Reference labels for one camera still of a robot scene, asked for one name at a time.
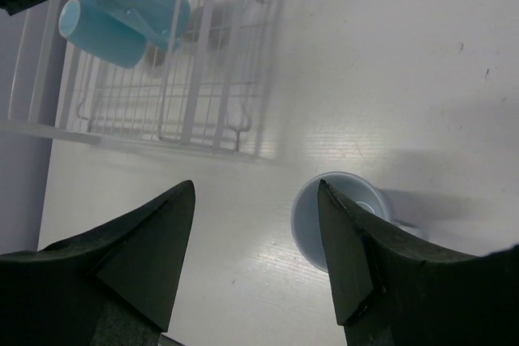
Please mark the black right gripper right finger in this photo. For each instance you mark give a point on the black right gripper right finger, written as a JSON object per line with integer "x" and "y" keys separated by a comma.
{"x": 390, "y": 287}

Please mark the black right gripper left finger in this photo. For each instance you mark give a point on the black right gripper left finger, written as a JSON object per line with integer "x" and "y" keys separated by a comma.
{"x": 112, "y": 285}

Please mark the round light blue mug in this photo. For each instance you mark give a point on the round light blue mug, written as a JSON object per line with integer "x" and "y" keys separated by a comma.
{"x": 89, "y": 28}

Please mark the grey footed mug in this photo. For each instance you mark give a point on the grey footed mug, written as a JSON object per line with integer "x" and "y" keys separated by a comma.
{"x": 305, "y": 223}

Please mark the white wire dish rack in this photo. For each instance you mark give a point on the white wire dish rack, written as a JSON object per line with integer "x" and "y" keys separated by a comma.
{"x": 210, "y": 93}

